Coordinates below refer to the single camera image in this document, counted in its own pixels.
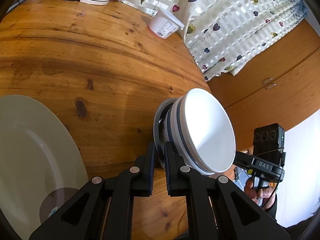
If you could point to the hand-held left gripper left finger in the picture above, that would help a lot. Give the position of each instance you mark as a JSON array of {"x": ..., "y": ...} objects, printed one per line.
[{"x": 151, "y": 170}]

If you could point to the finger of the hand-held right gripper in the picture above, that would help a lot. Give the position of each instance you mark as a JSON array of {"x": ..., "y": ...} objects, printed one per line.
[
  {"x": 244, "y": 156},
  {"x": 242, "y": 166}
]

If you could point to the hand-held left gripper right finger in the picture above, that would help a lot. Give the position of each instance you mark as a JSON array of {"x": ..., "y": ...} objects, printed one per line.
[{"x": 167, "y": 170}]

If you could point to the stainless steel bowl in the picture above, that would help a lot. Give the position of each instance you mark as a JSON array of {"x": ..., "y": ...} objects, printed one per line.
[{"x": 157, "y": 135}]

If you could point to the small white blue-banded bowl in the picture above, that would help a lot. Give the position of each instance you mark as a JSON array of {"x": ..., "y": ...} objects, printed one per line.
[{"x": 207, "y": 130}]

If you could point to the grey-green fish plate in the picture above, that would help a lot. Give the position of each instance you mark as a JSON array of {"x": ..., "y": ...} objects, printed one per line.
[{"x": 30, "y": 142}]

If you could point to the person's right forearm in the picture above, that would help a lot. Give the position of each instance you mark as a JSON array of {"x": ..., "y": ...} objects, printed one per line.
[{"x": 271, "y": 213}]

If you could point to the person's right hand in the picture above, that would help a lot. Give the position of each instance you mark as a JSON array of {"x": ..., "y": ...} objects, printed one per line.
[{"x": 262, "y": 193}]

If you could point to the heart-print striped curtain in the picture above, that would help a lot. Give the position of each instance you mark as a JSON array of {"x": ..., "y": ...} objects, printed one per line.
[{"x": 225, "y": 17}]

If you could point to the white plastic tub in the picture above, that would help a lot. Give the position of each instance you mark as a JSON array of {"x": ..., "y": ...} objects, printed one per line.
[{"x": 165, "y": 24}]

